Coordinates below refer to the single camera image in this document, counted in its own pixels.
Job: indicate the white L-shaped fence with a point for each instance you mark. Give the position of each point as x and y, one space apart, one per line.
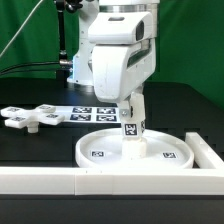
206 177

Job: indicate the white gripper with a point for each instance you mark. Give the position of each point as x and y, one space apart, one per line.
120 69

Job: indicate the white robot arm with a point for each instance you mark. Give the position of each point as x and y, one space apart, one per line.
111 22

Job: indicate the white marker sheet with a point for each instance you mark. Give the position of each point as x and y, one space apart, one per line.
84 114

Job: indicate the black camera stand pole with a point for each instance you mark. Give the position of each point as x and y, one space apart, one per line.
70 6

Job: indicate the white round table top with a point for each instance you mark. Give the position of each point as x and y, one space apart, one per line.
155 150

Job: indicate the white cross-shaped table base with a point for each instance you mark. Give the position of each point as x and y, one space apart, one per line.
19 118

